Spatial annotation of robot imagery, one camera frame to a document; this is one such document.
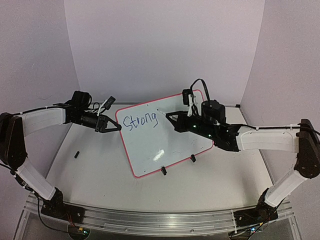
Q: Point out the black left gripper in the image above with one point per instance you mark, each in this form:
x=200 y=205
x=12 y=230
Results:
x=102 y=128

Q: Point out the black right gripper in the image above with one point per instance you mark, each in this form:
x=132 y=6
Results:
x=182 y=124

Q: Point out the pink framed whiteboard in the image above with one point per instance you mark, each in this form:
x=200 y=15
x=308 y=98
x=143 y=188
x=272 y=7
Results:
x=149 y=139

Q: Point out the black marker cap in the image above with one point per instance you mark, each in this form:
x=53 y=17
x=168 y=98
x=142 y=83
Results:
x=76 y=154

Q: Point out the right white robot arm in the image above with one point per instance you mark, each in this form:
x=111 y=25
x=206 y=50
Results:
x=301 y=139

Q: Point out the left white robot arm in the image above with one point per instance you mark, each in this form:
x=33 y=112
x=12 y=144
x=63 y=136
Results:
x=15 y=127

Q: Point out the right black board clip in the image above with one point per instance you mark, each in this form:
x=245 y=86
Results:
x=193 y=158

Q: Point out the black board clip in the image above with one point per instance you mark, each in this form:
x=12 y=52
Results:
x=193 y=158
x=163 y=170

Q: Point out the left black board clip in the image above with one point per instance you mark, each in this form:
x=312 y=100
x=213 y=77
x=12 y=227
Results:
x=163 y=170

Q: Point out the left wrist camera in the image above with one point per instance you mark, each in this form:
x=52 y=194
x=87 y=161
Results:
x=106 y=105

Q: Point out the aluminium front rail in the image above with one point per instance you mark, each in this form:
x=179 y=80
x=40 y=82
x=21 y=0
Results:
x=163 y=224

